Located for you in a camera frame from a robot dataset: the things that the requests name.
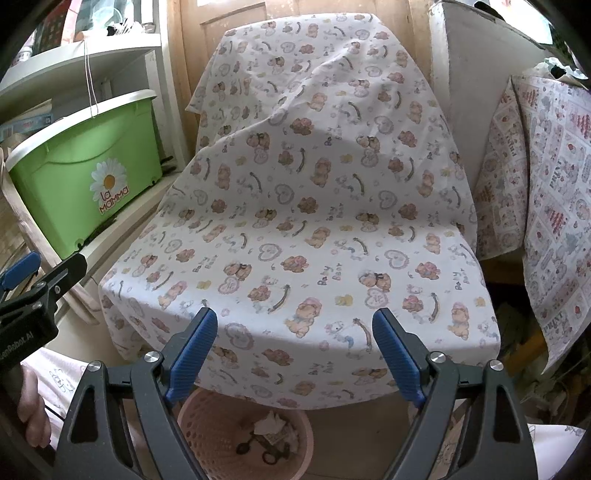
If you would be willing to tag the green storage box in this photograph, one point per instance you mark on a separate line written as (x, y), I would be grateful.
(60, 175)

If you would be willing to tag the stacked flat boxes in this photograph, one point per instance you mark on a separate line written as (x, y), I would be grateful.
(32, 122)

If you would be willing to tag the large white tissue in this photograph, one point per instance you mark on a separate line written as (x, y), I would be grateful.
(270, 422)

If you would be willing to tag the patchwork printed cloth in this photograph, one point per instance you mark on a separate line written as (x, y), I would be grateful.
(554, 184)

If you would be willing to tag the person's left hand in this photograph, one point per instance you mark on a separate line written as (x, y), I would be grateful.
(32, 406)

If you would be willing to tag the black plastic spoon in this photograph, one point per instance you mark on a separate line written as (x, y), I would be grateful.
(272, 457)

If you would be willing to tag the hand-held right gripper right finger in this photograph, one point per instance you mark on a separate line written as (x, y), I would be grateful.
(397, 355)

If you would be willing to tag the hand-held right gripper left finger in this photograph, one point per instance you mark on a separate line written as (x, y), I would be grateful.
(194, 355)

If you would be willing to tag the yellow plastic object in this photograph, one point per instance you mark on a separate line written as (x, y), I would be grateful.
(526, 350)

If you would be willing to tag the pink plastic basket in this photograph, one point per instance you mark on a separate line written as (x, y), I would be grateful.
(217, 424)

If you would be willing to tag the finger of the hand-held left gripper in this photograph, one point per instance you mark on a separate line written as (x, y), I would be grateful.
(21, 267)
(64, 274)

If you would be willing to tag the white shelf unit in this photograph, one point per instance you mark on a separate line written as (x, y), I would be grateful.
(115, 54)

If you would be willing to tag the teddy bear printed cloth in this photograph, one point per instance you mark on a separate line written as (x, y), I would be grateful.
(323, 161)

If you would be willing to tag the white cabinet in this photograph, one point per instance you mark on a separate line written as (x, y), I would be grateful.
(475, 92)

